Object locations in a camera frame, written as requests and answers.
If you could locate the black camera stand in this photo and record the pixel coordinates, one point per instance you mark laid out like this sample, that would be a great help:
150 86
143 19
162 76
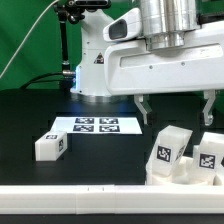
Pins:
67 12

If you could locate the white L-shaped fence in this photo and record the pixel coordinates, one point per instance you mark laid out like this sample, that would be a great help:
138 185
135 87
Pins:
110 199

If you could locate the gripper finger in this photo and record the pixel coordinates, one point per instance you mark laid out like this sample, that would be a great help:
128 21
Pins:
209 97
142 103

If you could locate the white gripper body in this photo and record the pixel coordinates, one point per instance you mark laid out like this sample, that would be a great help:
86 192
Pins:
130 69

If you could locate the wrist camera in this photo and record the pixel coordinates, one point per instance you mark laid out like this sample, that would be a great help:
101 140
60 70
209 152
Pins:
125 28

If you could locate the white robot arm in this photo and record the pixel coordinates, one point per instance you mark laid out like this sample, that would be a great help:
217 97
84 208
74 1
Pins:
160 46

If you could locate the white marker sheet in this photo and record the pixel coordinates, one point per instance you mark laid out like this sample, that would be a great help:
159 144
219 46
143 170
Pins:
97 125

